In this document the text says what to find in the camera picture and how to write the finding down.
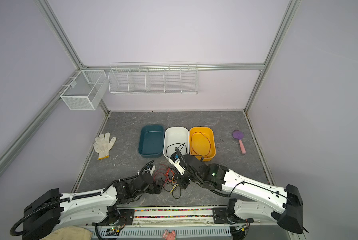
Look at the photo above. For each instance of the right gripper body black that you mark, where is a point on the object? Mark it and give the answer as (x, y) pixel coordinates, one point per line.
(185, 180)

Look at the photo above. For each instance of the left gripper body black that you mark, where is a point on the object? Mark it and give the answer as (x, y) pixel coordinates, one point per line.
(151, 189)

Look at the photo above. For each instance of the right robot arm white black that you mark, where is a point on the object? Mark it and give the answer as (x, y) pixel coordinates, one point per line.
(286, 203)

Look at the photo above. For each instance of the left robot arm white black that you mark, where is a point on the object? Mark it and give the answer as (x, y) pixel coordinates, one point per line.
(54, 210)

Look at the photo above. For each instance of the yellow plastic bin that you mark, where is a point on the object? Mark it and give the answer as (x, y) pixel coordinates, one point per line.
(202, 143)

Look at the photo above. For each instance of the dark teal plastic bin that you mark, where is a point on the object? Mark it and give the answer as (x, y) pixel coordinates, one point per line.
(151, 144)

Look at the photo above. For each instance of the purple pink toy trowel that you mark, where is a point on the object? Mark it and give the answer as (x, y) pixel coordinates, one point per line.
(239, 136)

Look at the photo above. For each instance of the white plastic bin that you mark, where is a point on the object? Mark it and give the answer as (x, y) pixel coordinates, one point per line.
(176, 137)

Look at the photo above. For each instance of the white work glove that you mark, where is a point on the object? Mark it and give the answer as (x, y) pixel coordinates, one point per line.
(103, 144)

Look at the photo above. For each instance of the pink object at front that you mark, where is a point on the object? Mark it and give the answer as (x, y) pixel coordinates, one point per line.
(169, 235)

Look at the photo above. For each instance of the beige glove at front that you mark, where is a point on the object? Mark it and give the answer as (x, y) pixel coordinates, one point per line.
(70, 233)

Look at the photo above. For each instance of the small white mesh basket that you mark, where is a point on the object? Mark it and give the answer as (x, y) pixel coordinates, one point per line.
(86, 90)

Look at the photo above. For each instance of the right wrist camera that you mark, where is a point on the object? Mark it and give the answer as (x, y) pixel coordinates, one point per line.
(175, 161)

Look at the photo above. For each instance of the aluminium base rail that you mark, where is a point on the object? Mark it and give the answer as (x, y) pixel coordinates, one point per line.
(236, 212)

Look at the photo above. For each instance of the long white wire basket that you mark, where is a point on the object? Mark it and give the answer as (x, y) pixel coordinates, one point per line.
(153, 78)

